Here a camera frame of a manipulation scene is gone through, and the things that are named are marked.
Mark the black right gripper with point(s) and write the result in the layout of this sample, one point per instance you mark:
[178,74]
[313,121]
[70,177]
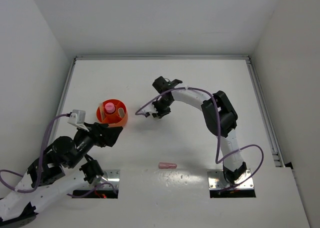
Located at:
[160,113]

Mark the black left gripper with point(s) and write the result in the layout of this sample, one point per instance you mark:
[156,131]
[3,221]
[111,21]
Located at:
[110,134]

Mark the beige white correction tape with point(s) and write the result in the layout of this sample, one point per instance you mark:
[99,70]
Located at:
[121,113]

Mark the beige yellow pencil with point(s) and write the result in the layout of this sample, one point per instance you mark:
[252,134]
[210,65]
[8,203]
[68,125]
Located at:
[101,108]

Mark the pink capped clear bottle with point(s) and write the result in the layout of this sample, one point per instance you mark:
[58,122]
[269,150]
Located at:
[110,108]

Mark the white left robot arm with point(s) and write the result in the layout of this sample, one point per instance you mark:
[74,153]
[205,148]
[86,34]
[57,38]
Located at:
[64,167]

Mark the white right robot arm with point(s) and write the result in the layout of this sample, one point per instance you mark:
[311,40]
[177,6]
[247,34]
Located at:
[219,116]

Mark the orange round divided container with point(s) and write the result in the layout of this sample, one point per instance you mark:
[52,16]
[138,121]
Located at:
[113,119]

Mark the pink highlighter marker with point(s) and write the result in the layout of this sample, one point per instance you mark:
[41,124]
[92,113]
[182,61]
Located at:
[163,165]

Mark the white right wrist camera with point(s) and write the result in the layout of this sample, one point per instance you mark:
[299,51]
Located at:
[149,112]

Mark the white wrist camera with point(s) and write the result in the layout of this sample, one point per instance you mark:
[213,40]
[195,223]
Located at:
[149,112]
[77,119]

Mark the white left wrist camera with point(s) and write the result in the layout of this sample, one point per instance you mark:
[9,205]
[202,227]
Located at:
[77,119]

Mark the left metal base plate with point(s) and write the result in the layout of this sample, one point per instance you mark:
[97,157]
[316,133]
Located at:
[111,180]

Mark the metal base plate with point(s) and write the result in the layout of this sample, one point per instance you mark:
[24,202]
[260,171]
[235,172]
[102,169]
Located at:
[111,180]
[217,181]

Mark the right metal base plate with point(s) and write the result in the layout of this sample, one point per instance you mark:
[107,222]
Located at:
[217,181]

